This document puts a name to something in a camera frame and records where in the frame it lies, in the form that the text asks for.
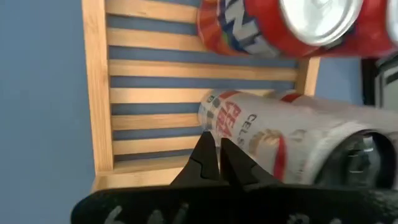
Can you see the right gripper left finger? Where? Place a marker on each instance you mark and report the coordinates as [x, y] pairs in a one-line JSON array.
[[199, 168]]

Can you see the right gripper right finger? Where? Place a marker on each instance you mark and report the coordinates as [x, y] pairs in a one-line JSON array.
[[239, 168]]

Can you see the white Celsius peach can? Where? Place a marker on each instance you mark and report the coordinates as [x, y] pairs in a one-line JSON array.
[[280, 140], [326, 107]]

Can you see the wooden slatted shelf rack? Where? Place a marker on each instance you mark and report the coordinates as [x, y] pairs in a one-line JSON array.
[[96, 93]]

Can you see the red Fanta strawberry can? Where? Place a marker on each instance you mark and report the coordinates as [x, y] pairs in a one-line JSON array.
[[273, 28], [373, 40]]

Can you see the blue table mat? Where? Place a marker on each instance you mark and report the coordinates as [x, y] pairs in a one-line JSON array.
[[40, 109]]

